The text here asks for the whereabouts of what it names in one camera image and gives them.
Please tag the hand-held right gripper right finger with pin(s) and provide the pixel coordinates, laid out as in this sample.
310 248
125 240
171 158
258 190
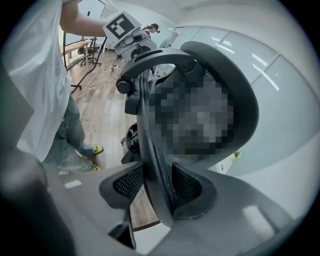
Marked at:
225 212

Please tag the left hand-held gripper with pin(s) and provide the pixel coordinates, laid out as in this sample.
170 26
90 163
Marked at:
122 26

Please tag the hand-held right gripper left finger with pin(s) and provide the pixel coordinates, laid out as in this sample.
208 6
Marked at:
82 205

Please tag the wide black mesh chair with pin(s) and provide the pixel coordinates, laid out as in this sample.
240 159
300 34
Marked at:
245 100

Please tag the yellow shoe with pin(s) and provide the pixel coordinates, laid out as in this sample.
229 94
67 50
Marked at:
96 168
98 149

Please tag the white power strip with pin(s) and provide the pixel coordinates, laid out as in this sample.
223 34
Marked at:
114 67

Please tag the white square desk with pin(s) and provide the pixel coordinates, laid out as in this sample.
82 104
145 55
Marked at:
225 167

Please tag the black standing fan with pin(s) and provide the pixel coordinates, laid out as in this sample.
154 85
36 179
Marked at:
165 43

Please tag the wooden table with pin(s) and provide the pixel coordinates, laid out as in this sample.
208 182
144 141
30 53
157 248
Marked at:
75 46

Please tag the potted green plant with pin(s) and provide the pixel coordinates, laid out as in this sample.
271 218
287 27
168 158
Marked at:
237 154

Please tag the black rolling stand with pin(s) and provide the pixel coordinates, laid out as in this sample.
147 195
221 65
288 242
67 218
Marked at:
85 75

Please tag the person's white shirt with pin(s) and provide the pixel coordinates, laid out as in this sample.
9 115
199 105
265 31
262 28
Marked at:
37 75

